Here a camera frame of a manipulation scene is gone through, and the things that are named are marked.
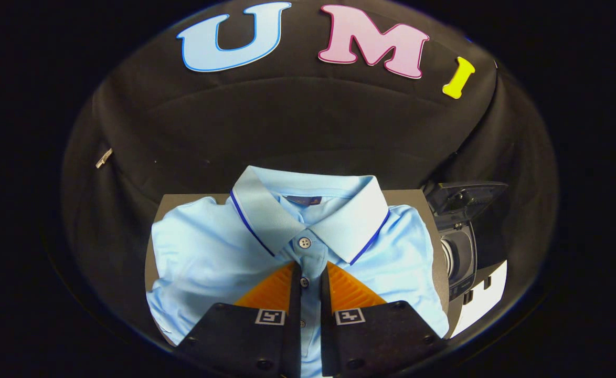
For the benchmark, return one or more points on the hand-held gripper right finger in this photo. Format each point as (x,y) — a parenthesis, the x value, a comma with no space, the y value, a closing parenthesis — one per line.
(327,320)

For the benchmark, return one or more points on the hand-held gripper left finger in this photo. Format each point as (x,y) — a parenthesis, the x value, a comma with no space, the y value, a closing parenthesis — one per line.
(295,315)

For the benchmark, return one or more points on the light blue polo shirt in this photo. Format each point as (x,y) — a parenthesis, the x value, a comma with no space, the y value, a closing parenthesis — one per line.
(208,252)

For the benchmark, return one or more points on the grey washing machine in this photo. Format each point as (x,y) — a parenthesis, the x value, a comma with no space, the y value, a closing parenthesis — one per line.
(463,257)

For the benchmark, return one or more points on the dark transparent washing machine lid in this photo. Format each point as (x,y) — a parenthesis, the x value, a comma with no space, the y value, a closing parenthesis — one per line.
(470,197)

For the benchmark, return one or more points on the silver clip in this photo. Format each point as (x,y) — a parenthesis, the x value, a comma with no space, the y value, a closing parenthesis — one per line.
(103,157)

